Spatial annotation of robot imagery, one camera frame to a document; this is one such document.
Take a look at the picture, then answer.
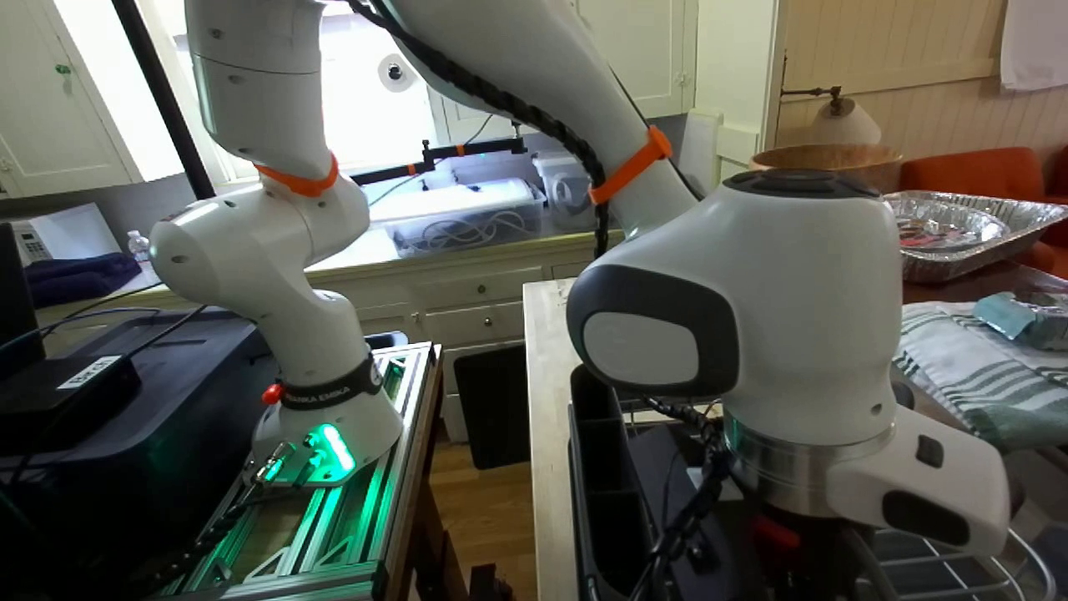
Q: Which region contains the black camera boom stand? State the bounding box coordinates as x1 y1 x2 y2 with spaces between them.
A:
345 133 534 188

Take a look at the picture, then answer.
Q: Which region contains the teal packet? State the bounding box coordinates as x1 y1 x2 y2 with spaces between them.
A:
973 291 1068 354

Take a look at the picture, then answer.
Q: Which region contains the white drawer cabinet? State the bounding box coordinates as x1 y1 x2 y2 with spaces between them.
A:
304 226 611 447

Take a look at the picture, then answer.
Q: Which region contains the white wall poster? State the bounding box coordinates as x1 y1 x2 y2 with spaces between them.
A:
996 0 1068 93

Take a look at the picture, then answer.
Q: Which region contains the orange sofa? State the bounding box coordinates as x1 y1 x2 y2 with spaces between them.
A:
897 145 1068 209

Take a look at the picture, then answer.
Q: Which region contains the large wooden bowl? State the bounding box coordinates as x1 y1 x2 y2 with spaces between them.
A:
750 140 908 195

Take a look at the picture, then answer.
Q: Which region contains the black pole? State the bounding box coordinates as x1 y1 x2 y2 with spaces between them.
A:
111 0 220 203

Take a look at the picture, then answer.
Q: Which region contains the orange arm strap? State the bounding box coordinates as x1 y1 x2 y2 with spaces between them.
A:
587 123 678 211

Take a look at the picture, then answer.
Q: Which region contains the green lit robot stand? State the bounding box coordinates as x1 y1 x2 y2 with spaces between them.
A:
163 339 448 601

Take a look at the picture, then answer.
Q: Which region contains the blue cloth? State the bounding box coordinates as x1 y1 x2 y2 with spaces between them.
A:
20 250 142 310

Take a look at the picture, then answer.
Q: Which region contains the black equipment box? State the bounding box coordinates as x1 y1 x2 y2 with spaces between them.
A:
0 221 275 601

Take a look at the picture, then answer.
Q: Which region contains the striped kitchen towel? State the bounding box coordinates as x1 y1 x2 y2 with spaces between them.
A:
892 293 1068 452

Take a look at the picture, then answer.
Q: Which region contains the grey cloth pile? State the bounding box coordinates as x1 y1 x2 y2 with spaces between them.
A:
362 148 598 253

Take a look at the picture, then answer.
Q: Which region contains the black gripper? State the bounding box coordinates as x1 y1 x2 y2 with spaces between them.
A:
728 511 885 601

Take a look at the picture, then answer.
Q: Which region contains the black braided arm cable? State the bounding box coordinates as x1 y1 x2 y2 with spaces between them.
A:
342 0 628 262

